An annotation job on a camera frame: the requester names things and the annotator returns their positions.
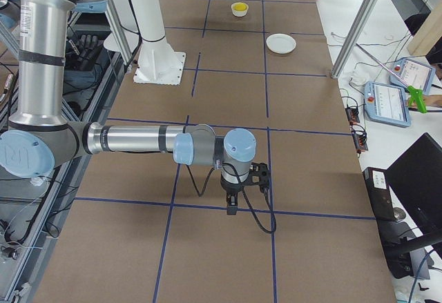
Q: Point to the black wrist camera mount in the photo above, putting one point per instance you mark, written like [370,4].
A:
[259,175]

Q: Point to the blue teach pendant far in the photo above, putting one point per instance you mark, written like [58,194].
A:
[415,73]

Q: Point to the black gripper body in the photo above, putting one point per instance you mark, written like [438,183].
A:
[231,188]

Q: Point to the black computer monitor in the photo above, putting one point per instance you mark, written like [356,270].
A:
[415,178]

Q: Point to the black desktop box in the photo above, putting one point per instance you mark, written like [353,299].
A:
[403,250]

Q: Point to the small white bowl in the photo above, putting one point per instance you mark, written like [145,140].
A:
[239,13]

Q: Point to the orange circuit board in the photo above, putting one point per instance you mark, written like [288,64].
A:
[352,114]
[360,141]

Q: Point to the aluminium frame post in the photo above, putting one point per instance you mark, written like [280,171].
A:
[354,33]

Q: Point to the yellow lemon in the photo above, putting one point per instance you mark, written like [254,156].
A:
[239,6]

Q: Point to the orange circuit board upper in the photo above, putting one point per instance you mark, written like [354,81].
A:
[352,114]

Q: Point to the blue teach pendant near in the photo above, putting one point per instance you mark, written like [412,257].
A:
[385,103]

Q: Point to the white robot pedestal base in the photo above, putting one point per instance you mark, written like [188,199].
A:
[157,63]

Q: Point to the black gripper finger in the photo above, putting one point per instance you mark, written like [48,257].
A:
[228,203]
[234,204]

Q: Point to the white round plate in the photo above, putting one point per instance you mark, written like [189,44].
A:
[281,43]

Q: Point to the orange circuit board lower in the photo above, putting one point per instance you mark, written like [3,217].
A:
[360,141]

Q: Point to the blue teach pendant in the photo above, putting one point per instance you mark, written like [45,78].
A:
[415,73]
[385,103]

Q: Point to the green plastic grabber tool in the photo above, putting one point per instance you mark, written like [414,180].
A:
[416,99]

